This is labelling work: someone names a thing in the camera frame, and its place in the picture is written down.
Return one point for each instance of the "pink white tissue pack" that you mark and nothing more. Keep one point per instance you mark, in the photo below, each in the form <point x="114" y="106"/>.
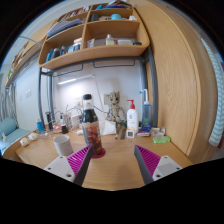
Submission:
<point x="158" y="131"/>

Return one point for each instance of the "white speckled cup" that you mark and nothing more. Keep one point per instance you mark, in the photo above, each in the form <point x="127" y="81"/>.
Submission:
<point x="63" y="145"/>

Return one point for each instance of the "brown tree creature figurine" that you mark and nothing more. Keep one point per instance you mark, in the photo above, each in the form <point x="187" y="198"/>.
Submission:
<point x="116" y="111"/>

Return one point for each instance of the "blue flat box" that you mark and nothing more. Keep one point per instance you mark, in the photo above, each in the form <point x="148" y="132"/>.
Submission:
<point x="144" y="130"/>

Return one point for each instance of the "small white desk clock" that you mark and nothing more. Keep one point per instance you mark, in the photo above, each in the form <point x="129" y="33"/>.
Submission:
<point x="130" y="134"/>

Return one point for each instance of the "light wooden wardrobe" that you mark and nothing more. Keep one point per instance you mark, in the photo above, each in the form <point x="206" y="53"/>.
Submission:
<point x="180" y="83"/>

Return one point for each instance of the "grey metal bed frame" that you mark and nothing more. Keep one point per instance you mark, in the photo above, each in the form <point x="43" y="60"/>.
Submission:
<point x="154" y="93"/>

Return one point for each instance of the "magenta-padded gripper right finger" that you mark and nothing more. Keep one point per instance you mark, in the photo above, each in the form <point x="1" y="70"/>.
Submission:
<point x="150" y="160"/>

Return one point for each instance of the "small dark dropper bottle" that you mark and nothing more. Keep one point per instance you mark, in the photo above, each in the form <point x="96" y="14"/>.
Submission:
<point x="64" y="127"/>

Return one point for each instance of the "white red pump bottle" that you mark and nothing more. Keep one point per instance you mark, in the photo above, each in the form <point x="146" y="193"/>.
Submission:
<point x="132" y="120"/>

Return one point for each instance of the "blue spray bottle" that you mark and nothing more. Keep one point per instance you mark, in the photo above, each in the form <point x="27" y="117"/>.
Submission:
<point x="146" y="115"/>

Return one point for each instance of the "green tissue pack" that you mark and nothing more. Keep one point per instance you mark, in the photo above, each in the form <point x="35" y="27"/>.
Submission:
<point x="161" y="139"/>

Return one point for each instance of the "wooden wall shelf unit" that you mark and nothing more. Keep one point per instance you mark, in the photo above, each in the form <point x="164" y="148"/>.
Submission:
<point x="110" y="31"/>

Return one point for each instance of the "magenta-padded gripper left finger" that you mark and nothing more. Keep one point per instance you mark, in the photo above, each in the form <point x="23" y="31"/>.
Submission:
<point x="78" y="160"/>

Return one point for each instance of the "black cylinder gadget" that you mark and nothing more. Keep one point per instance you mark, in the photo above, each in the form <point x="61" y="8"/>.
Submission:
<point x="49" y="121"/>

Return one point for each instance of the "teal bed cushion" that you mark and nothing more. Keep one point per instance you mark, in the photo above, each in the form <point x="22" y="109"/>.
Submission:
<point x="8" y="128"/>

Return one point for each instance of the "crumpled white tissue bag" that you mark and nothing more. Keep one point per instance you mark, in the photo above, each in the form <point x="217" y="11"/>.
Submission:
<point x="108" y="128"/>

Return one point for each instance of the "small white round roll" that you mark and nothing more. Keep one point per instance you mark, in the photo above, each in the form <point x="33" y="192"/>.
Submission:
<point x="32" y="136"/>
<point x="24" y="142"/>

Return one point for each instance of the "blue white tube bottle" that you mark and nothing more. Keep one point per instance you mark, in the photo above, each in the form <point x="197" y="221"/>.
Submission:
<point x="40" y="126"/>

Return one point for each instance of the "dark cola drink bottle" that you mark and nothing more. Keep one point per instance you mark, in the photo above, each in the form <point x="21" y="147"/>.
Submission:
<point x="91" y="131"/>

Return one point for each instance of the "green white striped towel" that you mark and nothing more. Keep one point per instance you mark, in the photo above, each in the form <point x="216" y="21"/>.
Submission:
<point x="216" y="110"/>

